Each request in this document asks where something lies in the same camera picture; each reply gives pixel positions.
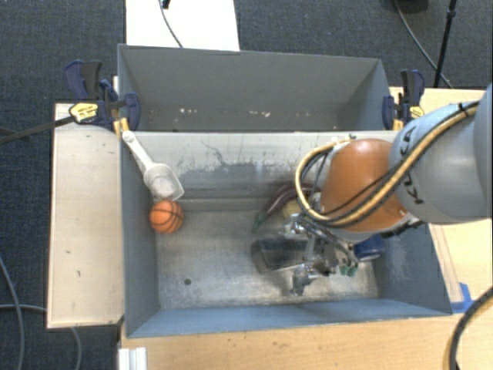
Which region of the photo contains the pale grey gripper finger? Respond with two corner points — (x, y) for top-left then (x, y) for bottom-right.
(304, 262), (324, 283)
(290, 268), (310, 297)

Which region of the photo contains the pale yellow round object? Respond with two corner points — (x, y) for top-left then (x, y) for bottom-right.
(282, 200), (306, 220)

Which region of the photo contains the grey metal bin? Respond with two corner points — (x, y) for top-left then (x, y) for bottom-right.
(116, 43), (454, 339)

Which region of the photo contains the orange toy basketball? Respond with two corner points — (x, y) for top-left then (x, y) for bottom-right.
(149, 200), (185, 235)

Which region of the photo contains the white plastic scoop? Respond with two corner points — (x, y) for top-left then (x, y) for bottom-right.
(121, 129), (186, 202)

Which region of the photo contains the pale wood board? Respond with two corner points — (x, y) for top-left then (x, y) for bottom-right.
(46, 103), (126, 329)

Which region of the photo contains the dark red looped cord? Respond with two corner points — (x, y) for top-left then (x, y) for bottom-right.
(251, 182), (321, 234)

